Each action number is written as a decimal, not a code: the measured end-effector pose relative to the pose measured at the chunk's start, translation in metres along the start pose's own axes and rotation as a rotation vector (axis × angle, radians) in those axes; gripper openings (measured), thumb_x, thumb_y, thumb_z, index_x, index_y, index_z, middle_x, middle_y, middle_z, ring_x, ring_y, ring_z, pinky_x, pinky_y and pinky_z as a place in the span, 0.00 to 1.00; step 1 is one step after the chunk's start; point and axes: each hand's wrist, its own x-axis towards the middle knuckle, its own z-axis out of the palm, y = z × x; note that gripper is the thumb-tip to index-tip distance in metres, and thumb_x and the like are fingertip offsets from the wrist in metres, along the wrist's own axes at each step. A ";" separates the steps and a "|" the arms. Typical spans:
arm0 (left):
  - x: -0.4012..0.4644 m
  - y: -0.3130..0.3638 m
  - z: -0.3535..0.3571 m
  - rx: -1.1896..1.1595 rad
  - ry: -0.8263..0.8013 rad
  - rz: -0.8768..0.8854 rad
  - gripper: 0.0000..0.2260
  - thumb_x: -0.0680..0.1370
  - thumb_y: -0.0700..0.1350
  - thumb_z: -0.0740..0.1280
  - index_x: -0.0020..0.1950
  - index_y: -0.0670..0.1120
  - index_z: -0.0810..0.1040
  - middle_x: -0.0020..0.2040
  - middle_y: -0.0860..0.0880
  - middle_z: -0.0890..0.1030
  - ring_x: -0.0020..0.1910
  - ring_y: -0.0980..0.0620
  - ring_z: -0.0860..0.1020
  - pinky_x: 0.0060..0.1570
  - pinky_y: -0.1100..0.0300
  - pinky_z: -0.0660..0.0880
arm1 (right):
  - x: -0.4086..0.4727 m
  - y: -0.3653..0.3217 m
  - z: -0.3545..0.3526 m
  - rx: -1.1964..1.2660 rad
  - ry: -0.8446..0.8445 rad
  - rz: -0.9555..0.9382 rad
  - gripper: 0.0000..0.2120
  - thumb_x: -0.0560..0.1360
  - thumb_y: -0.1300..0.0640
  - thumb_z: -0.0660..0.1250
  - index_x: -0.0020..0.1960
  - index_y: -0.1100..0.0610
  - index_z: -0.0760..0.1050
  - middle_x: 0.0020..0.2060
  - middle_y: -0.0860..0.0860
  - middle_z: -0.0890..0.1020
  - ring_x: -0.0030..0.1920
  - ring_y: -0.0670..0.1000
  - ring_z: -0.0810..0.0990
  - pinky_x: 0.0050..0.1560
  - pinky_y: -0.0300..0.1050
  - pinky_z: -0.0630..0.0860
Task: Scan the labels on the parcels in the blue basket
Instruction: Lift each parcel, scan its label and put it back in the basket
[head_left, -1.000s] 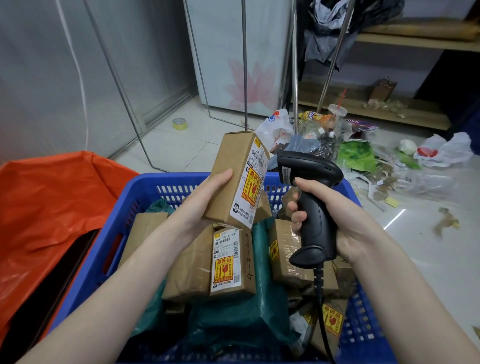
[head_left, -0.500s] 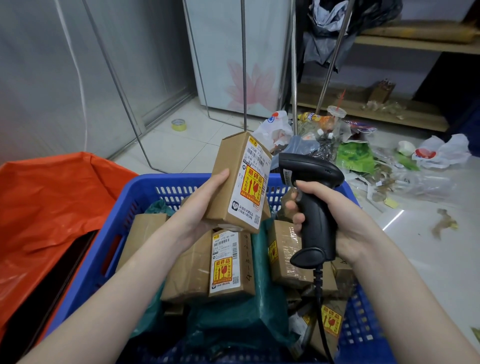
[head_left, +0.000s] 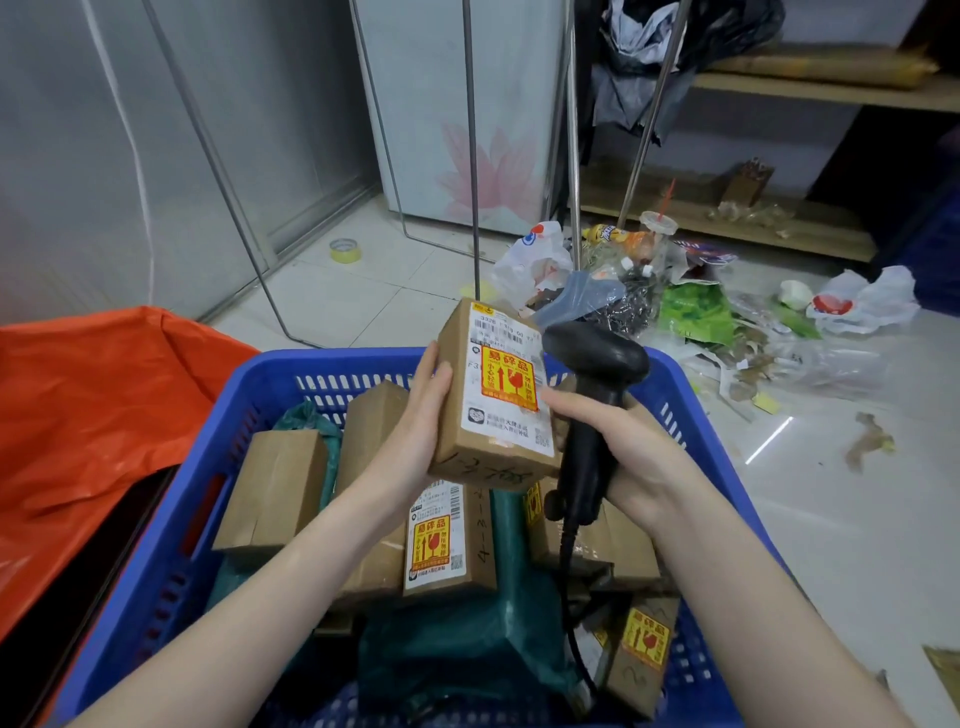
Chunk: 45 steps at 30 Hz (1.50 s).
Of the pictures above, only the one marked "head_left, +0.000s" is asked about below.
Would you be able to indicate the person's right hand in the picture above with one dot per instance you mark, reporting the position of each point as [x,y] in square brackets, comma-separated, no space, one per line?
[652,472]

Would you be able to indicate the gold foil card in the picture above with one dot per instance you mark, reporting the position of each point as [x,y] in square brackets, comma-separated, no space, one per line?
[946,671]

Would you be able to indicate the small yellow note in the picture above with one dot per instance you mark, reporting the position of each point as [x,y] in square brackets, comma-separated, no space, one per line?
[766,403]

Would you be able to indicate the dark patterned plastic bag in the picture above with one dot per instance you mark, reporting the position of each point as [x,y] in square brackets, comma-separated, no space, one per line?
[637,304]

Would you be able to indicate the crumpled clear plastic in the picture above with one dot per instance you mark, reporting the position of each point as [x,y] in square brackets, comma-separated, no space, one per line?
[750,214]

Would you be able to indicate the orange snack packet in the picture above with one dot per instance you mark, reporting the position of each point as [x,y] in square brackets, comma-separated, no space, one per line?
[622,240]

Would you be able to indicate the long brown wrapped parcel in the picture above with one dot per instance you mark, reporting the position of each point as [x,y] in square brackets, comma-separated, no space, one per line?
[825,67]

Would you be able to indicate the small brown carton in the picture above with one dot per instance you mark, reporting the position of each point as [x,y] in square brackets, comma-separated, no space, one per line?
[746,187]

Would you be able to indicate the steel pole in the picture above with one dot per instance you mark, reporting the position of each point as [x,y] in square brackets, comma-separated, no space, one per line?
[653,112]

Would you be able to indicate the blue plastic basket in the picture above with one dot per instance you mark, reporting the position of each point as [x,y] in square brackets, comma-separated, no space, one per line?
[232,427]

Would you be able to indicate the dark metal tube frame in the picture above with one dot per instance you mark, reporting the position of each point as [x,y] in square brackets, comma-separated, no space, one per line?
[471,150]

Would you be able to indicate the white bag red blue logo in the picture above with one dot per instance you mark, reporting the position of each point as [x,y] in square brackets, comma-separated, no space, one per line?
[529,266]

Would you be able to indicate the clear plastic wrap heap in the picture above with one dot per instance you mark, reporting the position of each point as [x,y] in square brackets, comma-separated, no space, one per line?
[832,367]

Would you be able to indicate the person's left forearm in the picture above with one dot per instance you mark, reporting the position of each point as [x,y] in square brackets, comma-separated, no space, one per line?
[262,615]

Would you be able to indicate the white paper bowl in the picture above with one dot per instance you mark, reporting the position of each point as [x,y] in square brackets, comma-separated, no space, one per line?
[795,295]

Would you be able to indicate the person's right forearm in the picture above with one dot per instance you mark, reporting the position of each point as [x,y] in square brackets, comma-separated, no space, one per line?
[765,622]

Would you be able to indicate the brown paper scrap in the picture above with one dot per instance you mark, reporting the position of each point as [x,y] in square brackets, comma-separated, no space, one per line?
[866,442]

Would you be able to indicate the pile of cardboard parcels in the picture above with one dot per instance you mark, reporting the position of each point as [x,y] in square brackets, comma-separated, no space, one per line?
[277,487]

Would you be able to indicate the wooden shelf unit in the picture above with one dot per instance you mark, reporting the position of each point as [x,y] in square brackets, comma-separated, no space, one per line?
[810,225]

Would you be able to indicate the green plastic bag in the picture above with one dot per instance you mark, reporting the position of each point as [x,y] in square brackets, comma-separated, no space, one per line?
[697,315]

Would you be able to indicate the person's left hand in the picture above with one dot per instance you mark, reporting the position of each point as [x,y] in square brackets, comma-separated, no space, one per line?
[405,457]

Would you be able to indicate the shiny steel tube frame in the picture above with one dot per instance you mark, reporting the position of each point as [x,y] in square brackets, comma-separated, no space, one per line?
[572,150]

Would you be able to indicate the heap of torn paper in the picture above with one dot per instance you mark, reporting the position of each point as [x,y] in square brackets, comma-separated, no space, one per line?
[750,367]

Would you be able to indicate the green plastic scrap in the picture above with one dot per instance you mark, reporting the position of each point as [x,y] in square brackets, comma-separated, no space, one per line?
[799,322]

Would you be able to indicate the grey cloth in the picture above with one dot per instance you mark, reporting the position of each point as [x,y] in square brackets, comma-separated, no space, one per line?
[637,97]

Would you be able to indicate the yellow paper sheet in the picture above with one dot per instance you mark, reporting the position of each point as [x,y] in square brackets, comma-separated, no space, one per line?
[480,292]

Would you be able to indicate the white bag with red lid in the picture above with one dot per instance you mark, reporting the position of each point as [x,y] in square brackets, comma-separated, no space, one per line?
[877,300]

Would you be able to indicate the white fridge pink flower print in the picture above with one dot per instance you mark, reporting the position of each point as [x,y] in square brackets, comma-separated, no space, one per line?
[450,90]

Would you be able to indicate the dark blue plastic crate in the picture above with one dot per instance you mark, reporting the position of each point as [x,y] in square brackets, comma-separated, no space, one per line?
[934,262]

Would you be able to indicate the yellow tape roll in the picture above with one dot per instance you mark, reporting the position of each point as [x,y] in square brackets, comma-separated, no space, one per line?
[345,257]

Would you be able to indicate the plastic cup red straw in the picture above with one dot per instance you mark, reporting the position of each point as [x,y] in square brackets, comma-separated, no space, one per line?
[658,225]

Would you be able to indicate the orange plastic bag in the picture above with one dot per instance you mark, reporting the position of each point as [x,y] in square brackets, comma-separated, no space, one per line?
[97,420]

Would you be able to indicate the black plastic bag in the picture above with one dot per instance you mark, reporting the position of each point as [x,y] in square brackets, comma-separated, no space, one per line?
[735,30]

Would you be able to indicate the black barcode scanner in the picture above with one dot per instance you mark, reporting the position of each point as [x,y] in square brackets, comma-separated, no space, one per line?
[600,352]

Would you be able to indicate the labelled cardboard parcel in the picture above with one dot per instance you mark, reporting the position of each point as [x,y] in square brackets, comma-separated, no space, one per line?
[450,540]
[495,420]

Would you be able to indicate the dark green mailer bag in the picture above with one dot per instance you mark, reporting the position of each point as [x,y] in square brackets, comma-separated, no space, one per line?
[480,637]

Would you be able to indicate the red blue snack packet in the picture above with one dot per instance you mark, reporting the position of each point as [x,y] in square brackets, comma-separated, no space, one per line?
[709,255]

